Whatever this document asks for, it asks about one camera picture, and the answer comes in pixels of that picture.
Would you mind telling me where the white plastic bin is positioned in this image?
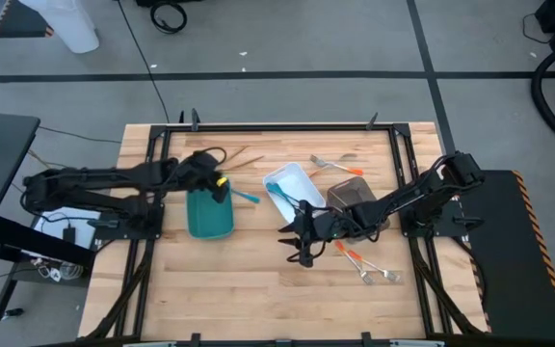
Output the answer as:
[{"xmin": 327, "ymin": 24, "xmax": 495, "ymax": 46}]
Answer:
[{"xmin": 261, "ymin": 161, "xmax": 328, "ymax": 226}]

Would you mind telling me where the thin black looped cable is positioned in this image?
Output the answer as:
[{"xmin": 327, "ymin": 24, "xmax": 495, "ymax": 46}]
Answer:
[{"xmin": 521, "ymin": 12, "xmax": 554, "ymax": 45}]

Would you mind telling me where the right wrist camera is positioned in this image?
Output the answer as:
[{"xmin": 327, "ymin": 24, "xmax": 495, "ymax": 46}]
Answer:
[{"xmin": 324, "ymin": 217, "xmax": 351, "ymax": 241}]

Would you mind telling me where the long black floor cable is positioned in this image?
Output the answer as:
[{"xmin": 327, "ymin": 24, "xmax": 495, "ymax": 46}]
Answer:
[{"xmin": 116, "ymin": 0, "xmax": 171, "ymax": 124}]

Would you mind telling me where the white plastic stand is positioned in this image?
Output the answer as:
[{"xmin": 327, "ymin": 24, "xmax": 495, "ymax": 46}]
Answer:
[{"xmin": 18, "ymin": 0, "xmax": 100, "ymax": 54}]

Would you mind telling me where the small black hazard-striped mat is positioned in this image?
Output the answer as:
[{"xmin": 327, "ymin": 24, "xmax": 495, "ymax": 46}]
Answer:
[{"xmin": 0, "ymin": 0, "xmax": 55, "ymax": 40}]

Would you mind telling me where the black shelf frame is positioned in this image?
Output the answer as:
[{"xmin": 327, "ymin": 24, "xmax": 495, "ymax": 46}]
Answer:
[{"xmin": 0, "ymin": 215, "xmax": 96, "ymax": 322}]

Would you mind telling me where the black aluminium rig frame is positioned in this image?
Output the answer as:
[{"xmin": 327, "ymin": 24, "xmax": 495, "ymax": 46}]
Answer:
[{"xmin": 80, "ymin": 122, "xmax": 490, "ymax": 347}]

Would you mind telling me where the teal plastic bin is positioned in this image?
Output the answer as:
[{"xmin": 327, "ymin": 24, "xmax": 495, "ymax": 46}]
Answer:
[{"xmin": 186, "ymin": 185, "xmax": 235, "ymax": 241}]

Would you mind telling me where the white board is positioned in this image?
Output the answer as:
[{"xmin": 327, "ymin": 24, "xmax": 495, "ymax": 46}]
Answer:
[{"xmin": 33, "ymin": 206, "xmax": 103, "ymax": 251}]

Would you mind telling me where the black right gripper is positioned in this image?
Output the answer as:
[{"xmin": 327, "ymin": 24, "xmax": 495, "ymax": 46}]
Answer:
[{"xmin": 277, "ymin": 200, "xmax": 351, "ymax": 269}]

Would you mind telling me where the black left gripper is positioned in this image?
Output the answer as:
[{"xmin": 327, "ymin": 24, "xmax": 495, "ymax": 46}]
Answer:
[{"xmin": 178, "ymin": 150, "xmax": 233, "ymax": 203}]

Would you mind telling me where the white label strip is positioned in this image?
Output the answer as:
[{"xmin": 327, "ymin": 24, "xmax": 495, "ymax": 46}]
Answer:
[
  {"xmin": 121, "ymin": 340, "xmax": 178, "ymax": 347},
  {"xmin": 389, "ymin": 339, "xmax": 446, "ymax": 347}
]

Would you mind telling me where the large black hazard-striped mat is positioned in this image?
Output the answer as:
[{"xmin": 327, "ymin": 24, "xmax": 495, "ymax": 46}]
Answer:
[{"xmin": 452, "ymin": 169, "xmax": 555, "ymax": 342}]

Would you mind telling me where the grey translucent plastic bin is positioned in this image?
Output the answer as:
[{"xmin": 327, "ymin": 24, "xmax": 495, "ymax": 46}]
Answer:
[{"xmin": 327, "ymin": 175, "xmax": 390, "ymax": 244}]

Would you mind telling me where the white cable bundle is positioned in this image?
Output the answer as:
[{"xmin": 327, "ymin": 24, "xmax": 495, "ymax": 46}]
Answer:
[{"xmin": 30, "ymin": 257, "xmax": 85, "ymax": 283}]

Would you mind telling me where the coiled black cable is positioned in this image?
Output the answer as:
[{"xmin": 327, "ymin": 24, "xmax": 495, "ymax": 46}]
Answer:
[{"xmin": 149, "ymin": 1, "xmax": 189, "ymax": 35}]

